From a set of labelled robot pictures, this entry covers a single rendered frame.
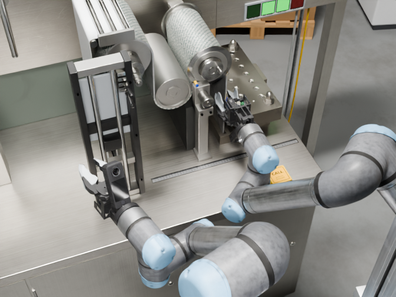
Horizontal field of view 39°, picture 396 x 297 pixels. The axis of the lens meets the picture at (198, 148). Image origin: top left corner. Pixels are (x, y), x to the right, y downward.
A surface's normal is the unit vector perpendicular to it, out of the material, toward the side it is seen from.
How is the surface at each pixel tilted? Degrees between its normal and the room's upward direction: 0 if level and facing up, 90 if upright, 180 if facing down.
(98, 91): 90
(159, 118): 0
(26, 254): 0
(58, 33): 90
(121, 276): 90
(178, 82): 90
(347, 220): 0
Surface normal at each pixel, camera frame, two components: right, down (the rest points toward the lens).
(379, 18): 0.11, 0.72
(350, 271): 0.00, -0.69
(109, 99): 0.35, 0.68
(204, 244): -0.91, 0.03
